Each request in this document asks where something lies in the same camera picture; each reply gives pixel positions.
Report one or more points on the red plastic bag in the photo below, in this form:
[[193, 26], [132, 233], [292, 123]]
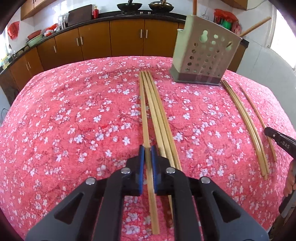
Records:
[[220, 15]]

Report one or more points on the grey perforated utensil holder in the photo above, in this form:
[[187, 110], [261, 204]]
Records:
[[203, 51]]

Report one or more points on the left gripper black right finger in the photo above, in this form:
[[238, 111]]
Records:
[[201, 209]]

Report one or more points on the window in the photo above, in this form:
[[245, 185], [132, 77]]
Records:
[[283, 42]]

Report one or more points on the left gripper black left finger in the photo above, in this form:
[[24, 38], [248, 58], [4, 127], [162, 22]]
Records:
[[93, 211]]

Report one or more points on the red floral tablecloth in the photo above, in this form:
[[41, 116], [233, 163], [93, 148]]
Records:
[[83, 119]]

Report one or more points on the dark wooden cutting board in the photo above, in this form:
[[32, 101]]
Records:
[[79, 15]]

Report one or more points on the glass cups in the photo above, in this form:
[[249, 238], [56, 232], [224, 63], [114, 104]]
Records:
[[63, 20]]

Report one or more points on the brown lower kitchen cabinets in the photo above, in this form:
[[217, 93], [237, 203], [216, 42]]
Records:
[[200, 49]]

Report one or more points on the red bowl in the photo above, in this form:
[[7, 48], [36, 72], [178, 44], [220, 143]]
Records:
[[34, 34]]

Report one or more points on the green basin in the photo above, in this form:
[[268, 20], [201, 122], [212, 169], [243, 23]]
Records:
[[35, 40]]

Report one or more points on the person right hand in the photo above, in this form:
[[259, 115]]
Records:
[[290, 180]]

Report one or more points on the black wok with handle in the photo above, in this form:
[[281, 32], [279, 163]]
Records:
[[129, 6]]

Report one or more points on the red white cloth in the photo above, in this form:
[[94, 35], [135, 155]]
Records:
[[50, 30]]

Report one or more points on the red hanging wall decoration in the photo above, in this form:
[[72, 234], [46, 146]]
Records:
[[13, 30]]

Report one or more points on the black wok with lid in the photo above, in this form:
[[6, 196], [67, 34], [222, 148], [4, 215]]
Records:
[[161, 6]]

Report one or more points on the bamboo chopstick thin far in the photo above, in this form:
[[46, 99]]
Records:
[[260, 119]]

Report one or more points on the red bottle on counter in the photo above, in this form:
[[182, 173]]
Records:
[[95, 12]]

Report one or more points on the green container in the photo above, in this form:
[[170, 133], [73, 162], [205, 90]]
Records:
[[226, 24]]

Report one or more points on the black countertop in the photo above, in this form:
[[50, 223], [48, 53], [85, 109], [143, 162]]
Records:
[[113, 34]]

